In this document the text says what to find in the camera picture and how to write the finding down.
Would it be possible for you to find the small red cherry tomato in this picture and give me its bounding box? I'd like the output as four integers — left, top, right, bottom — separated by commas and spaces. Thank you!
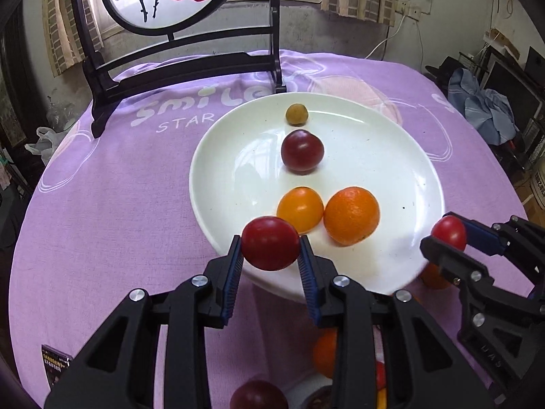
431, 215, 467, 251

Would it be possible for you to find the dark brown water chestnut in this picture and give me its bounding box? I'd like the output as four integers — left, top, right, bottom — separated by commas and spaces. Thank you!
301, 385, 332, 409

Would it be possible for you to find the blue cloth pile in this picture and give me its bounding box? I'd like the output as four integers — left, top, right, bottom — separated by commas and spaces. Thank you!
447, 67, 518, 146

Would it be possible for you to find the black monitor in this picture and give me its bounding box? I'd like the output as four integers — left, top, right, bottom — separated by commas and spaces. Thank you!
479, 47, 544, 133

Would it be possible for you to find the orange tangerine on plate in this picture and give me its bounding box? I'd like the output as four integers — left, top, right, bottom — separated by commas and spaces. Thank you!
323, 186, 380, 246

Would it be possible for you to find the white oval plate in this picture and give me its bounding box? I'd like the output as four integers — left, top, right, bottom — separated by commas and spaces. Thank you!
188, 92, 445, 294

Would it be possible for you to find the white plastic bag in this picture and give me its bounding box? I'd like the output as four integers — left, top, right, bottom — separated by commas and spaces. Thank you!
24, 126, 68, 166

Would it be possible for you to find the olive green small fruit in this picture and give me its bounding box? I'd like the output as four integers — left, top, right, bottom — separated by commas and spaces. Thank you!
285, 104, 309, 126

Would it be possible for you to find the left beige curtain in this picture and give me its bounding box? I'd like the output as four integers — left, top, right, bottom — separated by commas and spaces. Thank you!
42, 0, 84, 77

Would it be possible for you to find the white power cable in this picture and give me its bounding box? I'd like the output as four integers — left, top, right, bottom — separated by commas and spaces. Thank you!
363, 5, 412, 62

